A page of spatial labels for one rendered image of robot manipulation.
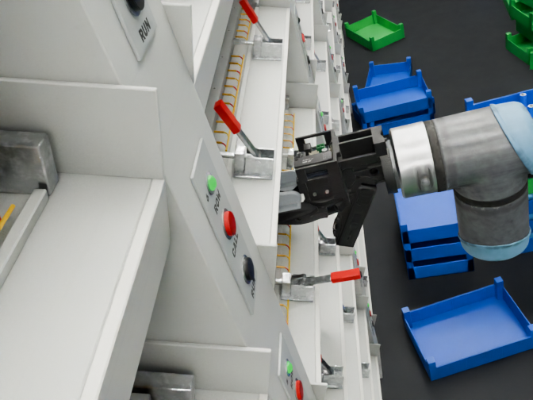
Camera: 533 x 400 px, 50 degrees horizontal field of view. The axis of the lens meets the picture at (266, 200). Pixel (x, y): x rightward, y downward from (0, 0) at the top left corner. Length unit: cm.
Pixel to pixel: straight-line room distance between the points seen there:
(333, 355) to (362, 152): 33
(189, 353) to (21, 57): 21
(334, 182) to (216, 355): 37
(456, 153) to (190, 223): 45
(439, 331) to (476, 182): 108
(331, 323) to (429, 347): 83
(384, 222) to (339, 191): 140
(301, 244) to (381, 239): 127
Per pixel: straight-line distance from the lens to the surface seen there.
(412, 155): 70
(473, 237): 81
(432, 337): 176
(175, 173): 30
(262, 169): 58
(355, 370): 112
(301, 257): 77
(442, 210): 188
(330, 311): 95
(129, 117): 27
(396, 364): 172
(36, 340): 23
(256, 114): 69
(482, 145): 71
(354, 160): 71
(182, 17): 35
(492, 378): 169
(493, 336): 176
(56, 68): 27
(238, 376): 41
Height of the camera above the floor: 143
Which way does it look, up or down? 37 degrees down
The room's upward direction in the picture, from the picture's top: 19 degrees counter-clockwise
